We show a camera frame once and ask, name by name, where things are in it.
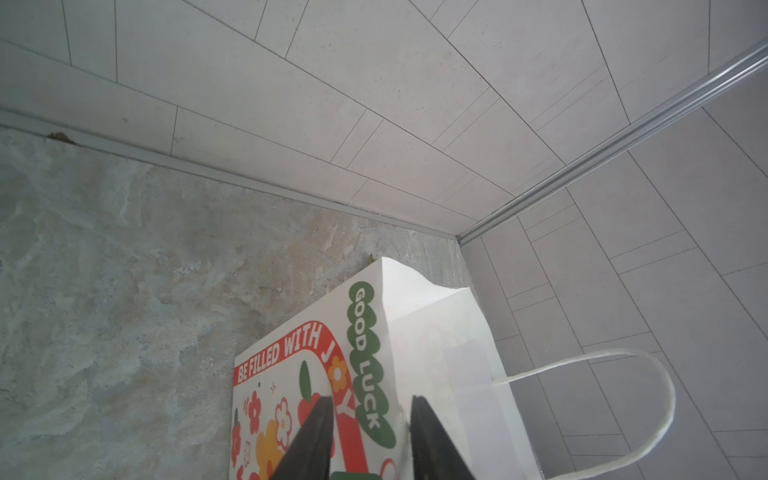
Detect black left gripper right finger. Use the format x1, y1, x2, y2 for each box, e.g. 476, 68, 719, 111
409, 396, 475, 480

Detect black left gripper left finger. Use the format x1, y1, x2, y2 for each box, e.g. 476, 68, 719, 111
271, 396, 334, 480

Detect white floral paper bag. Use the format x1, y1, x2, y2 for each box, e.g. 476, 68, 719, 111
227, 256, 677, 480

